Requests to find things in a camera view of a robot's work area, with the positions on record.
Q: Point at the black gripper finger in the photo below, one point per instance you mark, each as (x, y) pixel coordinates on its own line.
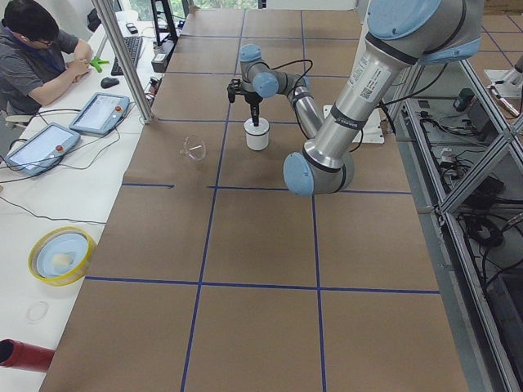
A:
(255, 111)

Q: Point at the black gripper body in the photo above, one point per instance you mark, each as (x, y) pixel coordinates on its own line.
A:
(252, 98)

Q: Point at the white mug lid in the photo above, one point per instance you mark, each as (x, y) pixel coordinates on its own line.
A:
(259, 128)

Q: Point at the clear glass funnel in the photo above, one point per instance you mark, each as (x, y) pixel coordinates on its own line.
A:
(194, 148)

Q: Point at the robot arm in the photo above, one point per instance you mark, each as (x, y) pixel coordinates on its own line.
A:
(259, 81)
(400, 34)

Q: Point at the white enamel mug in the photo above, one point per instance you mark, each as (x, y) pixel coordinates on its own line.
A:
(257, 143)

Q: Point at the black computer mouse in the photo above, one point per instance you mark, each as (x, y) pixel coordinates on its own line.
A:
(109, 82)

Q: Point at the teach pendant far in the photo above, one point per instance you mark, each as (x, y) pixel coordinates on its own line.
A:
(101, 114)

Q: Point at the teach pendant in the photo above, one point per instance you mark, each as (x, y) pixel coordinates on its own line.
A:
(101, 114)
(42, 151)

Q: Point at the green plastic tool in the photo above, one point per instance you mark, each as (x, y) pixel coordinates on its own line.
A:
(97, 63)

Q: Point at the brown paper table cover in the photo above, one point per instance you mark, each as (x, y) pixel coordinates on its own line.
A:
(211, 276)

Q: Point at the teach pendant near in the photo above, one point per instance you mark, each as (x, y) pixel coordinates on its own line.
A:
(42, 151)

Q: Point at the aluminium side rack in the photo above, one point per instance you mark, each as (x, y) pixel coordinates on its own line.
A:
(462, 146)

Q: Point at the red cylinder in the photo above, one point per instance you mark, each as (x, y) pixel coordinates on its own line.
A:
(24, 356)

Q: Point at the aluminium frame post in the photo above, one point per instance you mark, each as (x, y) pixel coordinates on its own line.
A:
(105, 10)

